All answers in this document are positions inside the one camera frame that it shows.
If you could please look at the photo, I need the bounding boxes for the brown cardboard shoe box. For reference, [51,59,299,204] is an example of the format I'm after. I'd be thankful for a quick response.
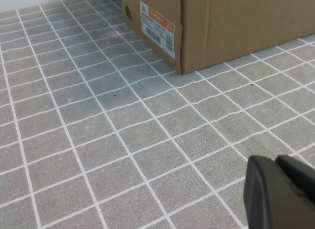
[120,0,315,75]

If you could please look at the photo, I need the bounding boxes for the grey white-grid tablecloth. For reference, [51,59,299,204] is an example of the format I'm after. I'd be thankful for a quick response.
[0,0,315,229]

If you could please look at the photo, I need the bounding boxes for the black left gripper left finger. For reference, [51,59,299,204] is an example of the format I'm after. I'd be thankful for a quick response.
[243,154,315,229]

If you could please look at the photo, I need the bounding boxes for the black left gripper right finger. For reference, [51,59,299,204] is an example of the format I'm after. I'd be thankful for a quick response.
[275,154,315,205]

